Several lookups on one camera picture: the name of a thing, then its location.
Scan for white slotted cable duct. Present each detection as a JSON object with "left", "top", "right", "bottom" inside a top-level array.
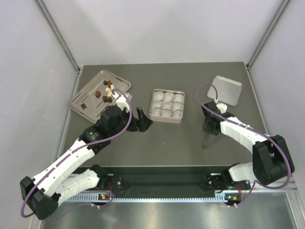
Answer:
[{"left": 65, "top": 192, "right": 241, "bottom": 203}]

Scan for brown chocolate cube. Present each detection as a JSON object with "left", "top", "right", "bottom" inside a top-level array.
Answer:
[{"left": 107, "top": 80, "right": 112, "bottom": 87}]

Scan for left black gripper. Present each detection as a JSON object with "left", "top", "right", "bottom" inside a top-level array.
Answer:
[{"left": 110, "top": 107, "right": 153, "bottom": 137}]

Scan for silver metal tray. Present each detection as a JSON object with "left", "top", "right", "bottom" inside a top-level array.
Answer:
[{"left": 70, "top": 70, "right": 131, "bottom": 123}]

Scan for silver tin lid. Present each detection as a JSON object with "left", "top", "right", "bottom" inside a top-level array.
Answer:
[{"left": 212, "top": 75, "right": 243, "bottom": 106}]

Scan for metal tongs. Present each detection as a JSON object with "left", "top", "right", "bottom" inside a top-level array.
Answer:
[{"left": 202, "top": 132, "right": 222, "bottom": 150}]

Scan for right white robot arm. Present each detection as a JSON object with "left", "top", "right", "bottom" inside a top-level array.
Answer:
[{"left": 201, "top": 101, "right": 295, "bottom": 189}]

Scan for brown chocolate piece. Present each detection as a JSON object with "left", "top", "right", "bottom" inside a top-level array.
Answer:
[{"left": 95, "top": 91, "right": 101, "bottom": 98}]

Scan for pink chocolate tin box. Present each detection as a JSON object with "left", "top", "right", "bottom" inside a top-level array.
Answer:
[{"left": 149, "top": 89, "right": 185, "bottom": 124}]

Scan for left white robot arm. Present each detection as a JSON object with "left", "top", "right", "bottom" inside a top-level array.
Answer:
[{"left": 20, "top": 93, "right": 153, "bottom": 220}]

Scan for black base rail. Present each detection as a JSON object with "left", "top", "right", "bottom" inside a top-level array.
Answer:
[{"left": 71, "top": 167, "right": 251, "bottom": 198}]

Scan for dark chocolate piece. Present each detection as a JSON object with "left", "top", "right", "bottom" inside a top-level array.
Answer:
[{"left": 102, "top": 96, "right": 112, "bottom": 103}]

